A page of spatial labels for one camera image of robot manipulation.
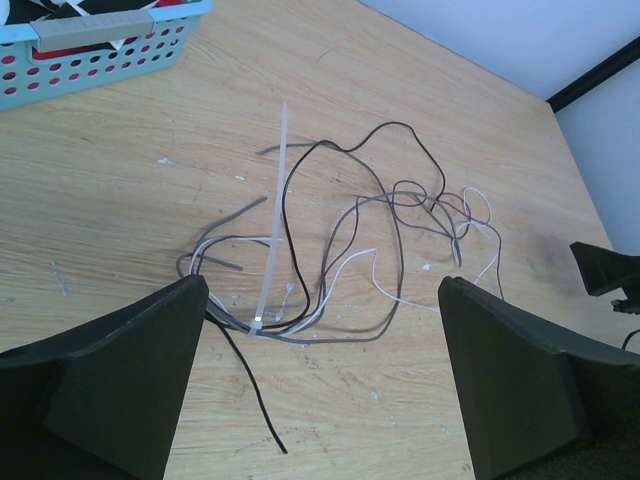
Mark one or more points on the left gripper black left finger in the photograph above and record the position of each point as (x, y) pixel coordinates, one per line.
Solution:
(102, 400)

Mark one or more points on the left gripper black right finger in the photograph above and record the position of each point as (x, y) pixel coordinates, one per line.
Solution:
(538, 401)

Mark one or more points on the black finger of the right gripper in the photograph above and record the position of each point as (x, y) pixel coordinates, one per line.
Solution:
(603, 271)

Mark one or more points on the white zip tie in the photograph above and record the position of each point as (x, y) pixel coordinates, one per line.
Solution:
(257, 323)

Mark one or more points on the light blue plastic basket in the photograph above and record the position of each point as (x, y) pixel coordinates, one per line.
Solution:
(90, 55)

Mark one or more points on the red cloth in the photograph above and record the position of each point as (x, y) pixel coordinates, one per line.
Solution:
(75, 55)

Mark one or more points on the black white striped cloth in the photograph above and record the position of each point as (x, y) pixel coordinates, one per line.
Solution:
(54, 26)

